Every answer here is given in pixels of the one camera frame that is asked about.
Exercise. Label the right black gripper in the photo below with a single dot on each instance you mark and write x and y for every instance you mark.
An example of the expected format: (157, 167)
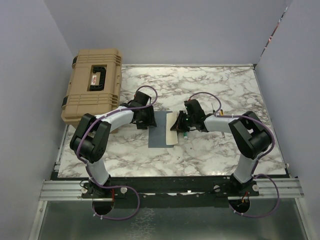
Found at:
(178, 126)

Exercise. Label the tan plastic tool case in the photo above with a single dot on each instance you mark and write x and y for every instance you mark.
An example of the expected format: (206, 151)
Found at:
(94, 86)

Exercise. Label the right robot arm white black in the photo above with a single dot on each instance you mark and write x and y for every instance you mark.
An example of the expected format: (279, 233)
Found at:
(253, 139)

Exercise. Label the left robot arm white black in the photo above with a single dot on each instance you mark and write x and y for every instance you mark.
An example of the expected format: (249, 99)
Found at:
(90, 139)

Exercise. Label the tan letter paper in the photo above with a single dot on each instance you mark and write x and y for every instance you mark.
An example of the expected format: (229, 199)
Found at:
(171, 136)

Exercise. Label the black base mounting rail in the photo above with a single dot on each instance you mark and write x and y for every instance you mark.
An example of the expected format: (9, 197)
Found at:
(167, 192)

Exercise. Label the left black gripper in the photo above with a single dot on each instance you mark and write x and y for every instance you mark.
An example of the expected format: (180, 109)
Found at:
(150, 120)

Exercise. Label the green white glue stick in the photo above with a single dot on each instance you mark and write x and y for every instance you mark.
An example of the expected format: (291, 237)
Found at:
(185, 136)

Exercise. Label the grey paper envelope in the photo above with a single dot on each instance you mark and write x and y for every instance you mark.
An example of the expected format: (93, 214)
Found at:
(157, 135)

